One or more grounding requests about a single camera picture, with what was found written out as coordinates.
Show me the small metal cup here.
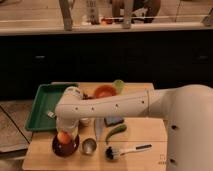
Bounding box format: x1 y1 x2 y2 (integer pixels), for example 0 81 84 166
82 138 97 155

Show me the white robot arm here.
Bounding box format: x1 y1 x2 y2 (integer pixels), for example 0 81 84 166
55 85 213 171

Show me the green plastic cup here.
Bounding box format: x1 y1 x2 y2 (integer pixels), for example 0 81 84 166
113 79 125 94

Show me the dark purple bowl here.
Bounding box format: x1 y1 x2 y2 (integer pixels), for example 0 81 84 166
52 136 79 157

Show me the green plastic tray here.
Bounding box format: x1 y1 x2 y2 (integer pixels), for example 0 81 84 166
25 83 77 132

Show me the orange apple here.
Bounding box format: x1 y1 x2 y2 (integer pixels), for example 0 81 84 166
57 131 71 144

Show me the black dish brush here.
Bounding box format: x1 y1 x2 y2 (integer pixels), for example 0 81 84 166
105 144 152 160

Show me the dark small object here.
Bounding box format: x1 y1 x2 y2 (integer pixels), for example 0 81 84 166
83 93 94 100

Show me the orange bowl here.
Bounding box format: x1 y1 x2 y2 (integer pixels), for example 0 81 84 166
93 85 116 98

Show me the green chili pepper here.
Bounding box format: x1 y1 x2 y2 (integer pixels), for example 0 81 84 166
105 124 127 144

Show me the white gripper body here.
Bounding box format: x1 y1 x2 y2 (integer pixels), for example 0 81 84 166
57 118 79 135

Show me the blue sponge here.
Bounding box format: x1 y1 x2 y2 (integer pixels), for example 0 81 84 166
105 117 124 127

